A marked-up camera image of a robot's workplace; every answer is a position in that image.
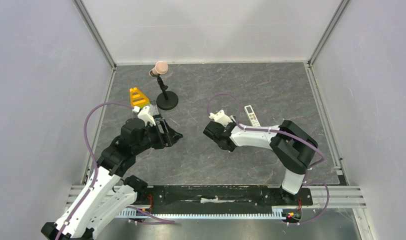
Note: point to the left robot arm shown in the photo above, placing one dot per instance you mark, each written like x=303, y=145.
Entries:
x=90, y=214

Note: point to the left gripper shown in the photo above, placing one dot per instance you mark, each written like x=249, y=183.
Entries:
x=167, y=139

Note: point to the pink microphone on stand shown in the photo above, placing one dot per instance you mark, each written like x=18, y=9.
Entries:
x=166, y=100

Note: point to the yellow toy brick tower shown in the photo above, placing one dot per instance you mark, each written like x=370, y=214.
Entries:
x=137, y=98

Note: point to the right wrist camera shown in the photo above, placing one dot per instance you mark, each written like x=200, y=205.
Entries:
x=222, y=118

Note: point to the long white remote control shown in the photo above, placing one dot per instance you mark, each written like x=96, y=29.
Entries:
x=252, y=116

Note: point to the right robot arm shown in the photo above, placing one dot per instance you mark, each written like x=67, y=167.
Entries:
x=293, y=146

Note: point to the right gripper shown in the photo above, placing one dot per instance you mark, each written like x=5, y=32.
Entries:
x=215, y=133

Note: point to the white cable duct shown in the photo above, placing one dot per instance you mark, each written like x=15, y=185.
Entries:
x=275, y=214

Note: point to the blue toy brick block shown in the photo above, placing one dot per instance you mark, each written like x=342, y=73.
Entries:
x=154, y=112

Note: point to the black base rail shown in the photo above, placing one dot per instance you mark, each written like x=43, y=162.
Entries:
x=220, y=199

